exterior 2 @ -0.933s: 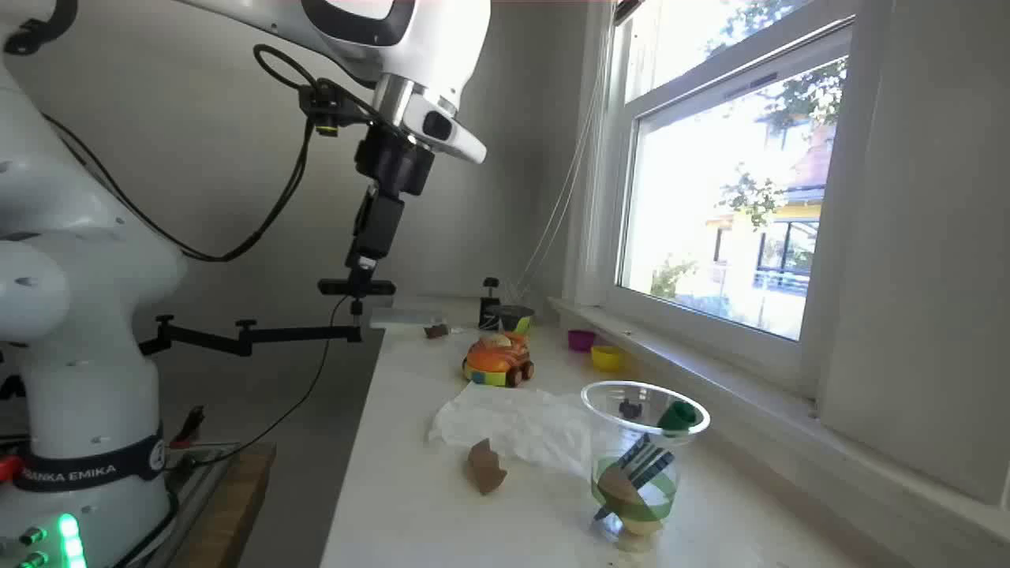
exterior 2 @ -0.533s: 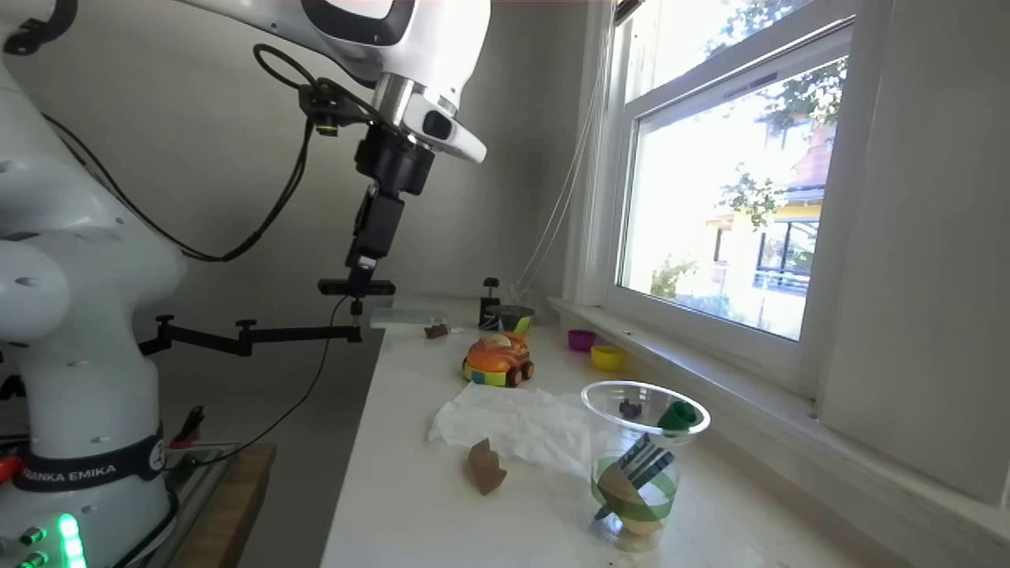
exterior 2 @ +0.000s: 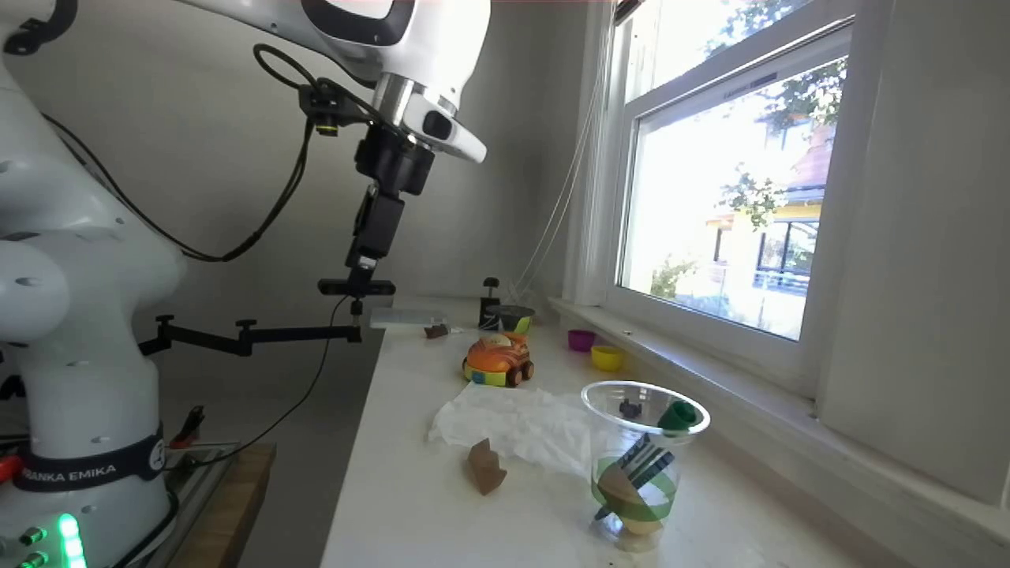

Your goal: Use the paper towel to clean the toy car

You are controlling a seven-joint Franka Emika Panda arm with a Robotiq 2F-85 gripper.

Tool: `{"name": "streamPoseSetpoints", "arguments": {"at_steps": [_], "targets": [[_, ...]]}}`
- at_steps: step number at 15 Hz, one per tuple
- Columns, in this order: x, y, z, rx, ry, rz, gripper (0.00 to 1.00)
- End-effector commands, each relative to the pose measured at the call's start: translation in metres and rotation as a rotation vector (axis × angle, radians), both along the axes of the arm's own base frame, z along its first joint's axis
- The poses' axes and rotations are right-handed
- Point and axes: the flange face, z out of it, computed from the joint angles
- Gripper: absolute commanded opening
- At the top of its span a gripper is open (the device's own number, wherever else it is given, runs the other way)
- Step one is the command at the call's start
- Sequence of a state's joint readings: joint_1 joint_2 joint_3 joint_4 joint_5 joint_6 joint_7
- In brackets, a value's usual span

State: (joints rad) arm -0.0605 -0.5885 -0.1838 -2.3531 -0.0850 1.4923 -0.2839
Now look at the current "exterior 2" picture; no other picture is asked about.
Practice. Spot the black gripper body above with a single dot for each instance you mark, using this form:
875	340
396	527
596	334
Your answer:
381	216

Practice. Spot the white paper towel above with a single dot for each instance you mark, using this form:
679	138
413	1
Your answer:
508	419

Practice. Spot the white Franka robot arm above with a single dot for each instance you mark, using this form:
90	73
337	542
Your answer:
64	273

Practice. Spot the orange toy car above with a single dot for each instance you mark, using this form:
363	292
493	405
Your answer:
493	359

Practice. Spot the black goblet stand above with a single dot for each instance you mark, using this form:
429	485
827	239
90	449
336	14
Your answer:
490	304

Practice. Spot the black framed box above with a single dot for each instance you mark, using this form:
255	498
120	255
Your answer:
508	317

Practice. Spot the purple small object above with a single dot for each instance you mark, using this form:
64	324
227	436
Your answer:
581	338

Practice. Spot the small brown wooden piece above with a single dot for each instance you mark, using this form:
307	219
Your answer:
484	467

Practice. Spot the red black connector clamp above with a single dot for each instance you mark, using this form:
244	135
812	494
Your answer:
189	426

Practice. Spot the yellow bowl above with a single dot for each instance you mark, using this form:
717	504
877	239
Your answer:
606	358

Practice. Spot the wooden base board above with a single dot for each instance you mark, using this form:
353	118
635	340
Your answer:
226	504

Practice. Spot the dark blue marker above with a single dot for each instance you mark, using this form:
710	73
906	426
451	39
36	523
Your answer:
635	462

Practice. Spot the green marker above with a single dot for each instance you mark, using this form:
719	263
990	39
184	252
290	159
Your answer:
676	418

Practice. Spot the black stereo camera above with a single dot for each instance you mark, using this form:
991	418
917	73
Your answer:
336	286

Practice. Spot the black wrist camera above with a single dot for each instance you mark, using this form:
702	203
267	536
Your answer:
330	112

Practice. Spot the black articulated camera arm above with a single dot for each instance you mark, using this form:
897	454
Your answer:
254	334

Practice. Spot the white window frame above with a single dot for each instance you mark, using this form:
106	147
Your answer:
618	189

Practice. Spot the grey aluminium base rail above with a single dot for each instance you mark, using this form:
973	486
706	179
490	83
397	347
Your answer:
184	504

